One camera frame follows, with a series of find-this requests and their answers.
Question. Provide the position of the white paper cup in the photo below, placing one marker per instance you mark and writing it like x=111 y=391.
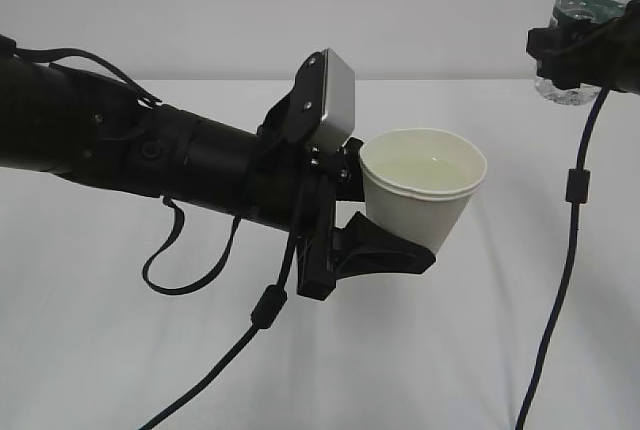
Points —
x=417 y=182

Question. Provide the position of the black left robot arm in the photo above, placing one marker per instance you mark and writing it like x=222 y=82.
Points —
x=104 y=130

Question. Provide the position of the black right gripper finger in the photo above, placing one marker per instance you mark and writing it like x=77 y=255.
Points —
x=543 y=44

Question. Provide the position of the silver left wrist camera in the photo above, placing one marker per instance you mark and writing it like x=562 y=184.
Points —
x=319 y=110

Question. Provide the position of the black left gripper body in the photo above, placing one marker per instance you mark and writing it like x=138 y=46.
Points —
x=294 y=188

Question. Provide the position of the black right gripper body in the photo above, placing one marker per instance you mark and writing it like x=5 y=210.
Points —
x=601 y=55

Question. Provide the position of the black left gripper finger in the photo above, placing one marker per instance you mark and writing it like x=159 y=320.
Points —
x=364 y=248
x=350 y=184

